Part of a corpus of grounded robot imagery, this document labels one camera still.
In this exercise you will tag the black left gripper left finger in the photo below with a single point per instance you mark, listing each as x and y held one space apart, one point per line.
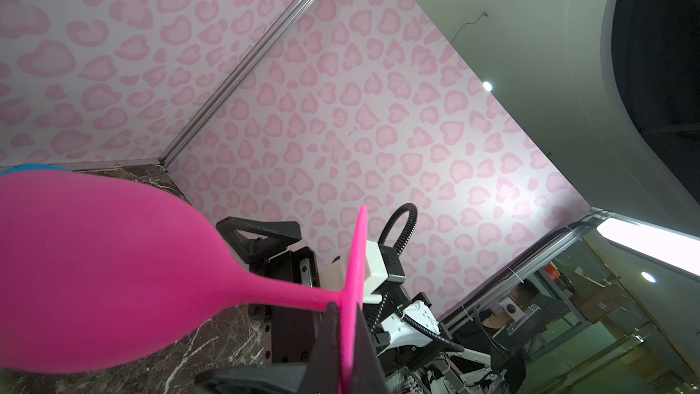
321 374

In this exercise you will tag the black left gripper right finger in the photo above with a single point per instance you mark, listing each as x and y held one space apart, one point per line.
367 376

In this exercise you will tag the magenta wine glass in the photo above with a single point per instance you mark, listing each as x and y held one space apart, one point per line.
97 272

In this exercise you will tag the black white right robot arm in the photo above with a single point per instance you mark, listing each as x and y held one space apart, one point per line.
405 326

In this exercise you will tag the blue wine glass rear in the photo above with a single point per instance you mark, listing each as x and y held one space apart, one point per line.
25 168

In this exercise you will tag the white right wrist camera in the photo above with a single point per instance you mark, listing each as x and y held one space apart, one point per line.
383 272

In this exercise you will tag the aluminium frame right post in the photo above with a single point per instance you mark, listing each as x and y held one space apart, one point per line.
287 19

